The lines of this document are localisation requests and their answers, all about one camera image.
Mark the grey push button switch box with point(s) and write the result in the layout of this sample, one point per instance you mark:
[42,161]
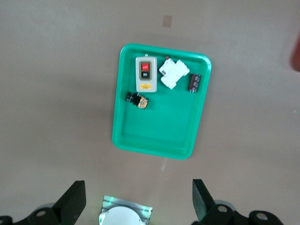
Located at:
[145,82]

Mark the green plastic tray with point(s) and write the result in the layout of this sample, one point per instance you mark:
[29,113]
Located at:
[159,126]

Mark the black terminal block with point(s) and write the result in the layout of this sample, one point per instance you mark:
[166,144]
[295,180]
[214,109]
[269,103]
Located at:
[194,82]

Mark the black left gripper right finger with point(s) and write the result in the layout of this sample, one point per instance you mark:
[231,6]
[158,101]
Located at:
[206,211]

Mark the brown tape patch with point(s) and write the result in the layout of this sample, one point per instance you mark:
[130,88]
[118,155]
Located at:
[167,21]

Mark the red tray holding fittings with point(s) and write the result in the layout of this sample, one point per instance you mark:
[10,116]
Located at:
[296,54]

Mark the black yellow push button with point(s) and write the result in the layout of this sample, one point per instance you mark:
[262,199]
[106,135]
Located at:
[138,101]

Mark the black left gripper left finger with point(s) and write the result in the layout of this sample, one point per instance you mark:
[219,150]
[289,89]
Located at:
[68,211]

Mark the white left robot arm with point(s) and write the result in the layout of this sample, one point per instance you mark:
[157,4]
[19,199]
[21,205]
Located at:
[122,216]

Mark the white circuit breaker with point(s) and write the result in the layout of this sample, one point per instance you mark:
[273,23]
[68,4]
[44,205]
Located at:
[172,75]

